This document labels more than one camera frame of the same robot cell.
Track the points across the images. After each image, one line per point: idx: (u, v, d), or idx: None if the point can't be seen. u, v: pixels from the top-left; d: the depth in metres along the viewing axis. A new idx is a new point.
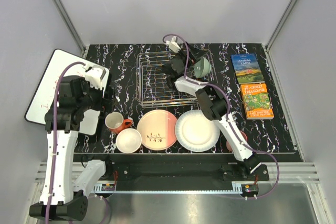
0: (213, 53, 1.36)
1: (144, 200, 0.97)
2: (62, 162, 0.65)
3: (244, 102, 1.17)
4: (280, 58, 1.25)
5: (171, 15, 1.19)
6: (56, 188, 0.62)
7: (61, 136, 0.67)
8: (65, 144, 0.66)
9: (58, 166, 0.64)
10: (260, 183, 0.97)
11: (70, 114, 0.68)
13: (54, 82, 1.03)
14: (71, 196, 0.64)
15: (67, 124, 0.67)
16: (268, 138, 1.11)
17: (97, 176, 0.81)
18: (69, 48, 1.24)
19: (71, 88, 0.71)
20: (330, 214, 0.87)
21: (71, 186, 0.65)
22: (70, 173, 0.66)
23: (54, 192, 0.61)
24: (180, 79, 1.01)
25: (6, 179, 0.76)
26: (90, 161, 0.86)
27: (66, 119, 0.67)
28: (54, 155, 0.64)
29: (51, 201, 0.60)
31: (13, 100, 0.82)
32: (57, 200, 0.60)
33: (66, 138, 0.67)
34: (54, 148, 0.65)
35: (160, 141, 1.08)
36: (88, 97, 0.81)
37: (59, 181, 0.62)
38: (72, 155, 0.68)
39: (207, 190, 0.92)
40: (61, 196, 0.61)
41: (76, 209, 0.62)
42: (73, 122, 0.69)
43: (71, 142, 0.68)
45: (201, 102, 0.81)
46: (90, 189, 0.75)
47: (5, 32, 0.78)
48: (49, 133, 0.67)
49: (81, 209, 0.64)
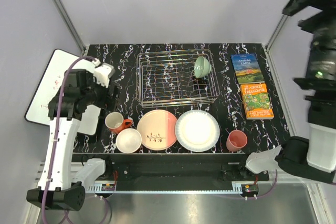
0: (213, 53, 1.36)
1: (144, 199, 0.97)
2: (62, 149, 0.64)
3: (244, 102, 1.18)
4: (281, 57, 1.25)
5: (171, 16, 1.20)
6: (54, 174, 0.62)
7: (62, 123, 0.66)
8: (66, 130, 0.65)
9: (58, 152, 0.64)
10: (260, 184, 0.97)
11: (74, 102, 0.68)
13: (55, 82, 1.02)
14: (69, 183, 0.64)
15: (70, 112, 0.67)
16: (268, 138, 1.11)
17: (96, 173, 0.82)
18: (69, 48, 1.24)
19: (77, 79, 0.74)
20: (330, 214, 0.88)
21: (69, 173, 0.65)
22: (70, 160, 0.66)
23: (52, 178, 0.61)
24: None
25: (6, 179, 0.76)
26: (90, 159, 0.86)
27: (69, 107, 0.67)
28: (55, 141, 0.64)
29: (49, 187, 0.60)
31: (13, 100, 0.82)
32: (55, 187, 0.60)
33: (67, 125, 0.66)
34: (55, 134, 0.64)
35: (160, 141, 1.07)
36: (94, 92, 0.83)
37: (58, 168, 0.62)
38: (72, 142, 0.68)
39: (207, 190, 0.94)
40: (59, 183, 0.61)
41: (73, 198, 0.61)
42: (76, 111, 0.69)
43: (72, 130, 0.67)
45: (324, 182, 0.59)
46: (88, 183, 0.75)
47: (5, 31, 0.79)
48: (51, 120, 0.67)
49: (79, 199, 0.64)
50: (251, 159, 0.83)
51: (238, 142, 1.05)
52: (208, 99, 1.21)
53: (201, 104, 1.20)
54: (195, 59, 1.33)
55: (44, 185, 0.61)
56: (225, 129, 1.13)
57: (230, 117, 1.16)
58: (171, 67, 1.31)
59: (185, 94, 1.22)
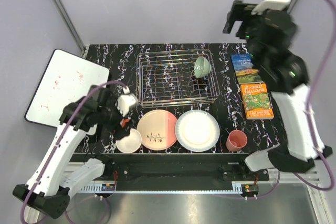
0: (213, 53, 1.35)
1: (144, 200, 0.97)
2: (60, 156, 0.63)
3: (244, 102, 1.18)
4: None
5: (172, 15, 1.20)
6: (44, 179, 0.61)
7: (69, 131, 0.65)
8: (69, 140, 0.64)
9: (54, 158, 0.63)
10: (260, 184, 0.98)
11: (84, 114, 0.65)
13: (55, 82, 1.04)
14: (54, 191, 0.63)
15: (77, 123, 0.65)
16: (268, 138, 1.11)
17: (91, 177, 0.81)
18: (69, 48, 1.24)
19: (99, 96, 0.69)
20: (330, 214, 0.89)
21: (58, 180, 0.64)
22: (62, 168, 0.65)
23: (40, 181, 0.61)
24: (298, 98, 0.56)
25: (6, 179, 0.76)
26: (89, 160, 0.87)
27: (78, 118, 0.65)
28: (55, 147, 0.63)
29: (34, 189, 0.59)
31: (12, 100, 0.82)
32: (40, 190, 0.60)
33: (73, 136, 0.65)
34: (58, 139, 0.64)
35: (161, 141, 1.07)
36: (114, 112, 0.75)
37: (49, 173, 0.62)
38: (71, 151, 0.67)
39: (207, 190, 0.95)
40: (44, 189, 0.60)
41: (54, 206, 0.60)
42: (85, 123, 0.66)
43: (75, 140, 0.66)
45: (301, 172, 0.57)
46: (79, 187, 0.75)
47: (6, 31, 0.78)
48: (60, 124, 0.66)
49: (59, 208, 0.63)
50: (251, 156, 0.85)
51: (238, 142, 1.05)
52: (208, 99, 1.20)
53: (201, 104, 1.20)
54: (195, 58, 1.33)
55: (31, 185, 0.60)
56: (225, 129, 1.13)
57: (230, 117, 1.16)
58: (171, 67, 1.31)
59: (185, 94, 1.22)
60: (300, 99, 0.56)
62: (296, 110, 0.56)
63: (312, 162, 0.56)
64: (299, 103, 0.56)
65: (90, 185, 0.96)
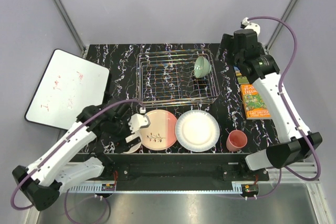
0: (213, 53, 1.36)
1: (144, 200, 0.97)
2: (65, 150, 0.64)
3: (244, 102, 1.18)
4: (281, 57, 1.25)
5: (172, 16, 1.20)
6: (44, 168, 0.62)
7: (81, 129, 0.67)
8: (79, 138, 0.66)
9: (60, 150, 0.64)
10: (260, 184, 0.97)
11: (101, 120, 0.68)
13: (55, 82, 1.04)
14: (49, 182, 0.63)
15: (92, 125, 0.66)
16: (268, 138, 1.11)
17: (87, 177, 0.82)
18: (68, 49, 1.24)
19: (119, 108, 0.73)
20: (330, 214, 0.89)
21: (56, 173, 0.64)
22: (64, 162, 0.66)
23: (40, 169, 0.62)
24: (270, 83, 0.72)
25: (5, 179, 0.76)
26: (91, 158, 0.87)
27: (94, 122, 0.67)
28: (64, 140, 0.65)
29: (31, 174, 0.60)
31: (13, 100, 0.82)
32: (36, 178, 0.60)
33: (84, 135, 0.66)
34: (69, 135, 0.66)
35: (160, 141, 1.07)
36: (124, 126, 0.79)
37: (50, 163, 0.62)
38: (79, 149, 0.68)
39: (207, 190, 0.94)
40: (41, 177, 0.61)
41: (43, 197, 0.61)
42: (97, 129, 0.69)
43: (85, 140, 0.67)
45: (287, 156, 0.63)
46: (72, 184, 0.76)
47: (6, 31, 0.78)
48: (75, 122, 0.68)
49: (46, 201, 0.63)
50: (251, 155, 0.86)
51: (238, 142, 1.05)
52: (208, 99, 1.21)
53: (201, 104, 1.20)
54: (195, 58, 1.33)
55: (31, 170, 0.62)
56: (225, 129, 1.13)
57: (230, 117, 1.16)
58: (171, 67, 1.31)
59: (185, 94, 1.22)
60: (271, 84, 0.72)
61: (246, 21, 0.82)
62: (272, 95, 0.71)
63: (297, 144, 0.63)
64: (271, 87, 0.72)
65: (90, 185, 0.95)
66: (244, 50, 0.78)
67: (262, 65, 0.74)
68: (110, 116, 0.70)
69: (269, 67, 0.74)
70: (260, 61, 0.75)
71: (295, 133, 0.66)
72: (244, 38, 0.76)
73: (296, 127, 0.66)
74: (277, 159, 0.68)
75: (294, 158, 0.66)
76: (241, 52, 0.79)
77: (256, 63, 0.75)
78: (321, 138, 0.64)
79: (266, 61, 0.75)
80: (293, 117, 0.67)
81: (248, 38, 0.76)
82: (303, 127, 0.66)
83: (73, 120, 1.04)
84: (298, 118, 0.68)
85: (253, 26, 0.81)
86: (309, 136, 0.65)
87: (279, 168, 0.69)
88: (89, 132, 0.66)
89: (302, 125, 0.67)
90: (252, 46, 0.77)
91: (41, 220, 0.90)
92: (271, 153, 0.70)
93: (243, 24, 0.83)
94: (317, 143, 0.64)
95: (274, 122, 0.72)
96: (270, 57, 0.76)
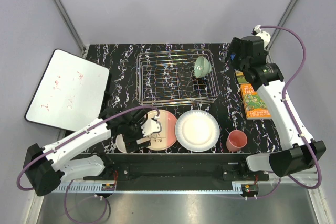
0: (213, 53, 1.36)
1: (144, 200, 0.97)
2: (83, 140, 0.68)
3: (244, 102, 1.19)
4: (281, 57, 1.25)
5: (172, 16, 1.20)
6: (59, 152, 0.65)
7: (101, 126, 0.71)
8: (98, 132, 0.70)
9: (77, 139, 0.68)
10: (260, 184, 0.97)
11: (119, 122, 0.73)
13: (55, 82, 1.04)
14: (58, 167, 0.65)
15: (111, 124, 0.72)
16: (268, 138, 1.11)
17: (86, 173, 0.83)
18: (68, 49, 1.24)
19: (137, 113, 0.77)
20: (330, 214, 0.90)
21: (67, 159, 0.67)
22: (77, 151, 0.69)
23: (55, 151, 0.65)
24: (273, 89, 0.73)
25: (4, 180, 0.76)
26: (93, 156, 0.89)
27: (112, 121, 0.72)
28: (84, 130, 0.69)
29: (46, 155, 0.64)
31: (13, 101, 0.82)
32: (50, 158, 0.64)
33: (103, 131, 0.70)
34: (90, 127, 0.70)
35: (161, 141, 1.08)
36: (138, 129, 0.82)
37: (66, 148, 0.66)
38: (93, 142, 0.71)
39: (207, 190, 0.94)
40: (55, 159, 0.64)
41: (46, 182, 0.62)
42: (115, 129, 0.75)
43: (102, 136, 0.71)
45: (289, 163, 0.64)
46: (71, 178, 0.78)
47: (6, 31, 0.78)
48: (96, 118, 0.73)
49: (46, 187, 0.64)
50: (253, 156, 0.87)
51: (238, 142, 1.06)
52: (207, 99, 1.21)
53: (201, 104, 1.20)
54: (195, 58, 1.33)
55: (46, 151, 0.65)
56: (225, 129, 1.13)
57: (230, 117, 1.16)
58: (171, 67, 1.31)
59: (185, 94, 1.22)
60: (275, 91, 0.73)
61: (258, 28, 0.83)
62: (275, 102, 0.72)
63: (299, 151, 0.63)
64: (274, 93, 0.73)
65: (90, 185, 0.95)
66: (250, 57, 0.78)
67: (266, 72, 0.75)
68: (127, 119, 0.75)
69: (273, 76, 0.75)
70: (264, 68, 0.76)
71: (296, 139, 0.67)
72: (251, 45, 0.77)
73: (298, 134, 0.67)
74: (280, 167, 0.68)
75: (296, 166, 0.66)
76: (247, 59, 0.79)
77: (261, 70, 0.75)
78: (324, 148, 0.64)
79: (270, 68, 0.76)
80: (296, 125, 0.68)
81: (254, 46, 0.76)
82: (306, 135, 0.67)
83: (73, 120, 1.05)
84: (302, 126, 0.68)
85: (263, 34, 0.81)
86: (312, 145, 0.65)
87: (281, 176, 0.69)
88: (108, 130, 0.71)
89: (305, 132, 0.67)
90: (259, 53, 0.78)
91: (40, 220, 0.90)
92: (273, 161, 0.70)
93: (255, 32, 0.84)
94: (319, 152, 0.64)
95: (277, 128, 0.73)
96: (275, 65, 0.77)
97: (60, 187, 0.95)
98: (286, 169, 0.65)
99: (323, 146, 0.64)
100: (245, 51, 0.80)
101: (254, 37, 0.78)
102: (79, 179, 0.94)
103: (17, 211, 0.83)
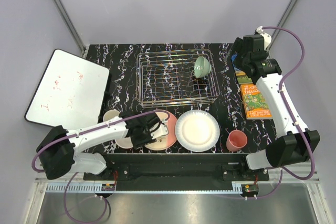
0: (213, 53, 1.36)
1: (144, 200, 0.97)
2: (103, 133, 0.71)
3: (244, 102, 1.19)
4: (281, 57, 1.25)
5: (172, 16, 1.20)
6: (81, 137, 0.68)
7: (121, 124, 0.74)
8: (118, 129, 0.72)
9: (98, 131, 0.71)
10: (260, 184, 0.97)
11: (134, 125, 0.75)
13: (54, 82, 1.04)
14: (76, 151, 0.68)
15: (129, 126, 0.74)
16: (268, 138, 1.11)
17: (88, 170, 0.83)
18: (68, 49, 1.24)
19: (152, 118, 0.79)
20: (330, 214, 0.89)
21: (85, 147, 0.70)
22: (95, 142, 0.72)
23: (78, 136, 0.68)
24: (271, 81, 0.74)
25: (3, 180, 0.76)
26: (96, 154, 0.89)
27: (129, 124, 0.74)
28: (106, 124, 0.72)
29: (70, 137, 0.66)
31: (13, 100, 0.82)
32: (73, 141, 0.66)
33: (122, 129, 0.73)
34: (112, 123, 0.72)
35: (160, 141, 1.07)
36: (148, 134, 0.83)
37: (88, 136, 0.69)
38: (108, 138, 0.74)
39: (207, 190, 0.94)
40: (77, 143, 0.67)
41: (61, 166, 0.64)
42: (130, 131, 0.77)
43: (119, 133, 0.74)
45: (283, 150, 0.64)
46: (75, 169, 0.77)
47: (6, 31, 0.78)
48: (118, 116, 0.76)
49: (59, 171, 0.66)
50: (251, 153, 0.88)
51: (238, 142, 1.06)
52: (207, 99, 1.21)
53: (201, 104, 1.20)
54: (195, 59, 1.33)
55: (70, 133, 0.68)
56: (225, 129, 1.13)
57: (230, 117, 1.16)
58: (171, 67, 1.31)
59: (185, 94, 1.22)
60: (273, 83, 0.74)
61: (259, 28, 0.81)
62: (272, 93, 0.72)
63: (293, 138, 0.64)
64: (272, 85, 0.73)
65: (90, 185, 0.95)
66: (251, 52, 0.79)
67: (265, 66, 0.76)
68: (142, 124, 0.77)
69: (272, 70, 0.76)
70: (263, 63, 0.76)
71: (292, 129, 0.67)
72: (252, 42, 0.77)
73: (294, 122, 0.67)
74: (274, 155, 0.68)
75: (292, 155, 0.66)
76: (248, 55, 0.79)
77: (260, 64, 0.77)
78: (318, 136, 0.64)
79: (269, 63, 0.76)
80: (291, 114, 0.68)
81: (255, 43, 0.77)
82: (300, 124, 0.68)
83: (73, 120, 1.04)
84: (296, 115, 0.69)
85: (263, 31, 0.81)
86: (305, 132, 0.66)
87: (276, 166, 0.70)
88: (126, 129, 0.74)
89: (300, 121, 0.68)
90: (259, 49, 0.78)
91: (40, 220, 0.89)
92: (269, 151, 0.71)
93: (258, 32, 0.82)
94: (314, 141, 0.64)
95: (274, 120, 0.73)
96: (274, 60, 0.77)
97: (60, 187, 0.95)
98: (281, 157, 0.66)
99: (316, 135, 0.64)
100: (245, 48, 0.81)
101: (255, 34, 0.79)
102: (80, 179, 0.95)
103: (17, 211, 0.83)
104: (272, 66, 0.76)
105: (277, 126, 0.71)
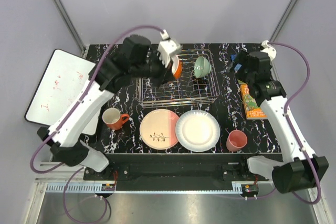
0: (213, 53, 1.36)
1: (144, 200, 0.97)
2: (81, 112, 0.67)
3: (244, 102, 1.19)
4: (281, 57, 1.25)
5: (171, 16, 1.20)
6: (62, 130, 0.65)
7: (93, 89, 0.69)
8: (92, 97, 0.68)
9: (76, 113, 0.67)
10: (260, 184, 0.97)
11: (114, 75, 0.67)
13: (54, 82, 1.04)
14: (71, 144, 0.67)
15: (104, 84, 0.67)
16: (268, 138, 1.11)
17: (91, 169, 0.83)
18: (68, 49, 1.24)
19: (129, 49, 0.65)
20: (330, 213, 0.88)
21: (75, 136, 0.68)
22: (81, 128, 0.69)
23: (59, 131, 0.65)
24: (275, 104, 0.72)
25: (3, 180, 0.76)
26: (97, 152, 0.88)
27: (106, 80, 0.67)
28: (79, 101, 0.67)
29: (52, 136, 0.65)
31: (13, 100, 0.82)
32: (57, 139, 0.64)
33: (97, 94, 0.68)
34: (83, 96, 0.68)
35: (164, 140, 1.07)
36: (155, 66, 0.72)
37: (67, 126, 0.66)
38: (95, 108, 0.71)
39: (207, 190, 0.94)
40: (62, 138, 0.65)
41: (71, 155, 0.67)
42: (112, 83, 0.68)
43: (98, 101, 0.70)
45: (291, 177, 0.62)
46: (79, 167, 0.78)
47: (6, 31, 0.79)
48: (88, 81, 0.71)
49: (75, 158, 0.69)
50: (254, 158, 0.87)
51: (238, 142, 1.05)
52: (207, 99, 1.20)
53: (201, 104, 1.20)
54: (195, 59, 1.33)
55: (51, 132, 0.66)
56: (225, 129, 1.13)
57: (230, 117, 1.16)
58: None
59: (185, 94, 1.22)
60: (277, 106, 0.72)
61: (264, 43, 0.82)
62: (277, 116, 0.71)
63: (301, 165, 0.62)
64: (276, 108, 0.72)
65: (90, 185, 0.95)
66: (256, 74, 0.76)
67: (269, 88, 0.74)
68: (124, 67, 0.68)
69: (276, 92, 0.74)
70: (268, 85, 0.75)
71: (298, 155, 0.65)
72: (257, 63, 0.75)
73: (301, 147, 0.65)
74: (281, 181, 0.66)
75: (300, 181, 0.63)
76: (252, 75, 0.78)
77: (264, 86, 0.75)
78: (326, 164, 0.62)
79: (273, 85, 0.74)
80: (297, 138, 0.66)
81: (261, 64, 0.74)
82: (307, 150, 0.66)
83: None
84: (303, 141, 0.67)
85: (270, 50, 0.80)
86: (313, 159, 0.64)
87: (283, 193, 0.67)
88: (102, 92, 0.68)
89: (306, 147, 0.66)
90: (264, 71, 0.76)
91: (40, 220, 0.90)
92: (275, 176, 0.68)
93: (263, 46, 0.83)
94: (322, 168, 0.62)
95: (280, 144, 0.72)
96: (278, 82, 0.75)
97: (60, 187, 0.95)
98: (289, 185, 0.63)
99: (325, 163, 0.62)
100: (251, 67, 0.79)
101: (261, 53, 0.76)
102: (79, 179, 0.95)
103: (17, 211, 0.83)
104: (275, 90, 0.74)
105: (282, 148, 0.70)
